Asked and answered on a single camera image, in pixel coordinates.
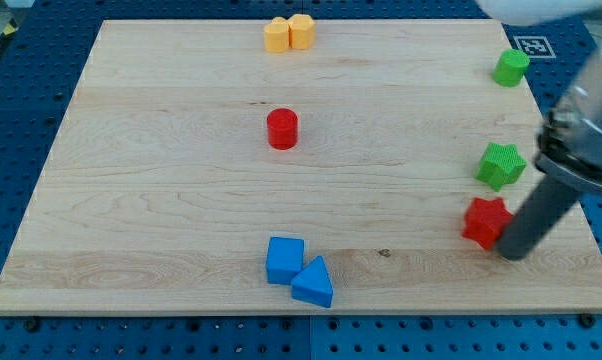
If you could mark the red star block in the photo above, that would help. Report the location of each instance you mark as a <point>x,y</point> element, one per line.
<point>485,220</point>

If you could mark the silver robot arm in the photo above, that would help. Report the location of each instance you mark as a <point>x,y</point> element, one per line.
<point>570,140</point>

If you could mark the wooden board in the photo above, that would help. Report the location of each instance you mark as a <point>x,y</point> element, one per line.
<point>161,192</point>

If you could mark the green star block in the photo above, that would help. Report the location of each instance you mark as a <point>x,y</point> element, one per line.
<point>500,165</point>

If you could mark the red cylinder block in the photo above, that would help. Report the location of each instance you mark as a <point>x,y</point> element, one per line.
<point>282,128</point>

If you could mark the blue cube block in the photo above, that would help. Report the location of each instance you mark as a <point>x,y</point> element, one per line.
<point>284,259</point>

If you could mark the blue triangle block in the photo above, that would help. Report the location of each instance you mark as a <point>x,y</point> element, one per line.
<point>313,284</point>

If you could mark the yellow heart block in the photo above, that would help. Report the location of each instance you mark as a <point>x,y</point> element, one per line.
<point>276,35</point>

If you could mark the yellow hexagon block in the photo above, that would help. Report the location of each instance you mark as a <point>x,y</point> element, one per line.
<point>302,31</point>

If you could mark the green cylinder block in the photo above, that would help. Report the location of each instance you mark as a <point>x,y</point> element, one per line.
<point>511,68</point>

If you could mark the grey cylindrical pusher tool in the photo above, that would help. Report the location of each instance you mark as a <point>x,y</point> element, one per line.
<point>544,207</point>

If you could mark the white fiducial marker tag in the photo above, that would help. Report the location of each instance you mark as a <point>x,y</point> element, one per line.
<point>536,47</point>

